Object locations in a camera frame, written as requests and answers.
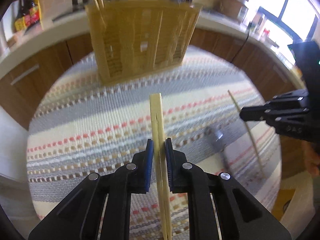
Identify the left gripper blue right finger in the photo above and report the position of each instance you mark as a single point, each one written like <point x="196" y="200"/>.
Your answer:
<point x="219" y="207"/>

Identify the wooden chopstick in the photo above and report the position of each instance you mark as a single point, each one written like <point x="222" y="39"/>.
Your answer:
<point x="158" y="137"/>
<point x="252" y="139"/>

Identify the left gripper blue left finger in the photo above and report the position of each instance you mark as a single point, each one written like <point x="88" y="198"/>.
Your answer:
<point x="99" y="207"/>

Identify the striped woven table mat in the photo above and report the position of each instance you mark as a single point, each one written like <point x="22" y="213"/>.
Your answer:
<point x="81" y="126"/>

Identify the beige rice cooker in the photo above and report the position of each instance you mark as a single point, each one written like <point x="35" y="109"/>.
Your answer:
<point x="234" y="9"/>

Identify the clear plastic spoon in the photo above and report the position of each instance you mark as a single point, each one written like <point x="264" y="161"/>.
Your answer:
<point x="218" y="161"/>

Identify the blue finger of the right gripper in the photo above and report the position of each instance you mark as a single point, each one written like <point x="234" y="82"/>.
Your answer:
<point x="256" y="113"/>

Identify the yellow plastic utensil basket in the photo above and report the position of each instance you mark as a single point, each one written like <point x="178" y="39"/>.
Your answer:
<point x="135" y="38"/>

